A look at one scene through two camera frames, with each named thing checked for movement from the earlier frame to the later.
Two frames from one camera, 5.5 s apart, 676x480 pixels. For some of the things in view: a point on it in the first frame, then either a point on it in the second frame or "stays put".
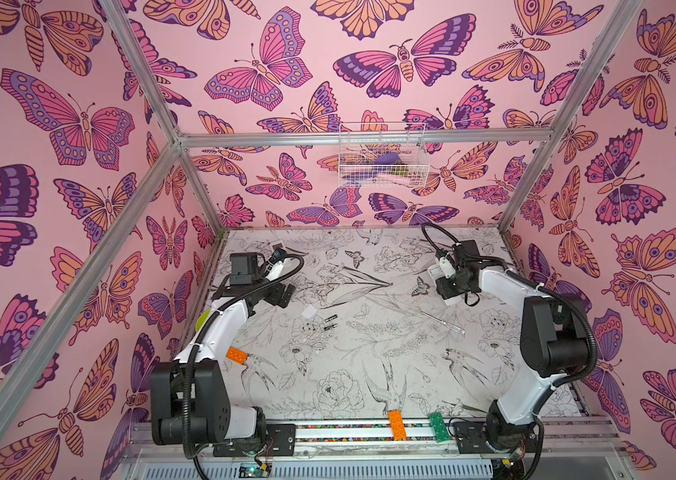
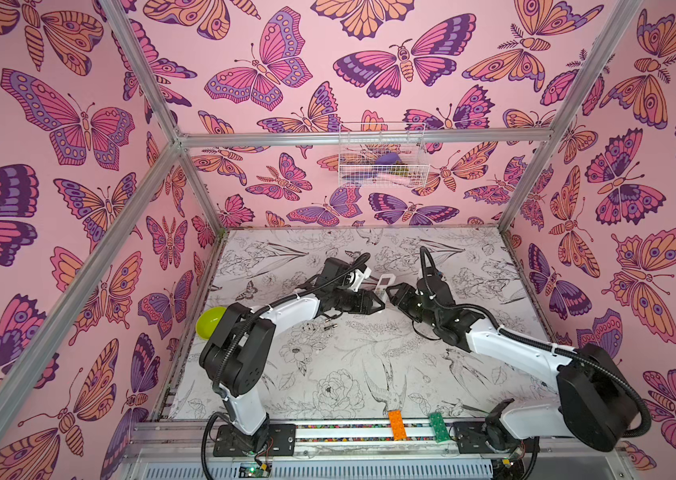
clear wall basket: x=383 y=155 stays put
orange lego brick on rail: x=395 y=418 stays put
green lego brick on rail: x=439 y=427 stays put
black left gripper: x=274 y=298 -> x=366 y=298
